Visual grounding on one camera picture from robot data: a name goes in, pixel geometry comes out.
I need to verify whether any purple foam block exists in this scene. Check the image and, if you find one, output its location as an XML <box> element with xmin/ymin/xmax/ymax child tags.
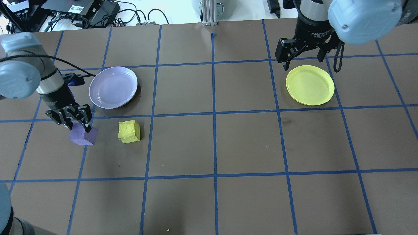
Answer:
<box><xmin>69</xmin><ymin>122</ymin><xmax>98</xmax><ymax>146</ymax></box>

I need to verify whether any yellow foam block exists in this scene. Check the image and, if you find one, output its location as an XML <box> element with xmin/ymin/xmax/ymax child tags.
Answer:
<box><xmin>118</xmin><ymin>120</ymin><xmax>141</xmax><ymax>143</ymax></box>

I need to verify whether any lavender round plate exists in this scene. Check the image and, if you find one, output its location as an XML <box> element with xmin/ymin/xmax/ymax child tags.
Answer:
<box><xmin>89</xmin><ymin>66</ymin><xmax>138</xmax><ymax>109</ymax></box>

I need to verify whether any black power adapter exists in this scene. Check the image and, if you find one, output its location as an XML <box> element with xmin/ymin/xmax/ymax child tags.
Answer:
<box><xmin>91</xmin><ymin>2</ymin><xmax>121</xmax><ymax>26</ymax></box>
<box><xmin>267</xmin><ymin>0</ymin><xmax>282</xmax><ymax>18</ymax></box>

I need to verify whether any yellow round plate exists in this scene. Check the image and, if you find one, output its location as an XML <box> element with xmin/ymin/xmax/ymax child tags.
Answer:
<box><xmin>286</xmin><ymin>65</ymin><xmax>335</xmax><ymax>106</ymax></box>

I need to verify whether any black electronics box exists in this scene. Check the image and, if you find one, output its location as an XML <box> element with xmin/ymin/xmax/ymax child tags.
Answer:
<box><xmin>0</xmin><ymin>0</ymin><xmax>30</xmax><ymax>17</ymax></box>

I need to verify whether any wrist camera blue plug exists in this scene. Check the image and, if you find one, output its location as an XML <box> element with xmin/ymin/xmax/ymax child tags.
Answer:
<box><xmin>66</xmin><ymin>74</ymin><xmax>86</xmax><ymax>86</ymax></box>

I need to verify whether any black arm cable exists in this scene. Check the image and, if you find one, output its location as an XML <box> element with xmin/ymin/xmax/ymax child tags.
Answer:
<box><xmin>0</xmin><ymin>54</ymin><xmax>97</xmax><ymax>78</ymax></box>
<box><xmin>332</xmin><ymin>41</ymin><xmax>345</xmax><ymax>73</ymax></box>

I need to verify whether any green cable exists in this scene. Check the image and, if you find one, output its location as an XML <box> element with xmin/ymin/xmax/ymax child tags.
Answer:
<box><xmin>48</xmin><ymin>13</ymin><xmax>72</xmax><ymax>32</ymax></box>

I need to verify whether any aluminium profile post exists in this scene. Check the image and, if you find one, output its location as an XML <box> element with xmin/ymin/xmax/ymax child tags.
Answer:
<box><xmin>202</xmin><ymin>0</ymin><xmax>218</xmax><ymax>26</ymax></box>

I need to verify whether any black looped cable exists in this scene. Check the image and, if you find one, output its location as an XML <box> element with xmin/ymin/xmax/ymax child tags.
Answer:
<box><xmin>146</xmin><ymin>8</ymin><xmax>170</xmax><ymax>25</ymax></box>

